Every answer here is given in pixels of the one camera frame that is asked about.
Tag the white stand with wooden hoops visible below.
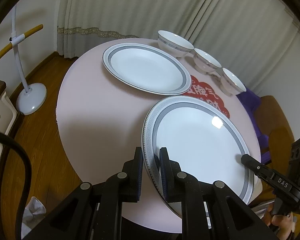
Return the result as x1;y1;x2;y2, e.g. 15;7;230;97
0;5;47;115

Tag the purple cloth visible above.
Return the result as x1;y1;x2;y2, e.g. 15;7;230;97
237;88;271;165

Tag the white bowl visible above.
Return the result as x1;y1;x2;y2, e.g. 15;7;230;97
193;48;222;75
220;68;247;96
157;30;194;57

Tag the person right hand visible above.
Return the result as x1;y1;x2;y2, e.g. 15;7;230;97
262;203;294;240

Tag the grey curtain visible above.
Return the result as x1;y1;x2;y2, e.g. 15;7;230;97
57;0;300;92

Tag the brown armchair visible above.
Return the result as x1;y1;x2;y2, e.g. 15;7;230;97
250;94;300;240

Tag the grey-rimmed white plate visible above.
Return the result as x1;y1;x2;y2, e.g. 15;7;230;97
102;42;192;96
142;96;259;204

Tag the black cable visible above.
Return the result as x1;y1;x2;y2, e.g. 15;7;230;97
0;127;33;240

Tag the round pink table mat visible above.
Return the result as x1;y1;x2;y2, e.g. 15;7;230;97
56;38;260;233

